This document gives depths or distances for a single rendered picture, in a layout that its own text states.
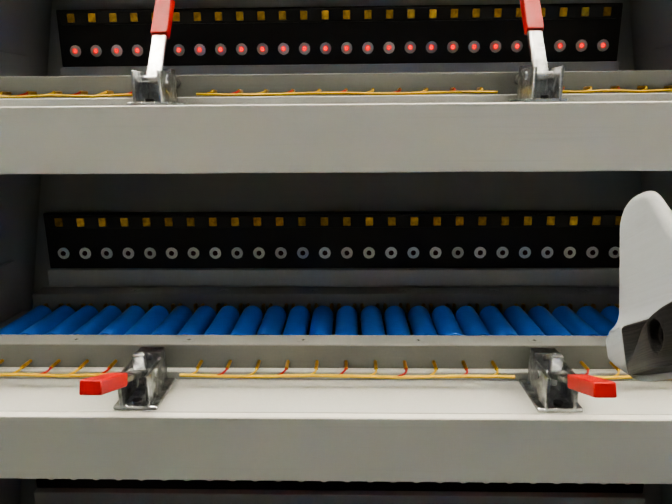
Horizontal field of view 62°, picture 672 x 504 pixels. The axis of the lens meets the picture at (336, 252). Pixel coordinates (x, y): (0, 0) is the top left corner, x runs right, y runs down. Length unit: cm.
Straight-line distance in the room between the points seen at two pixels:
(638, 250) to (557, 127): 21
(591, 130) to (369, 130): 15
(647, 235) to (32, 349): 39
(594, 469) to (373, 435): 14
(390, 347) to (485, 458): 9
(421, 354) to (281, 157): 17
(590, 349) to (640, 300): 23
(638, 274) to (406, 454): 21
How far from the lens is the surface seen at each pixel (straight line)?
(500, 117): 39
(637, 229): 21
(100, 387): 33
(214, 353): 41
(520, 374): 42
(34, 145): 43
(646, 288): 20
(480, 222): 52
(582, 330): 47
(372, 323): 44
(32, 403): 42
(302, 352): 40
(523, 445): 38
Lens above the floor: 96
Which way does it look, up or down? 7 degrees up
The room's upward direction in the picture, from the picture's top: straight up
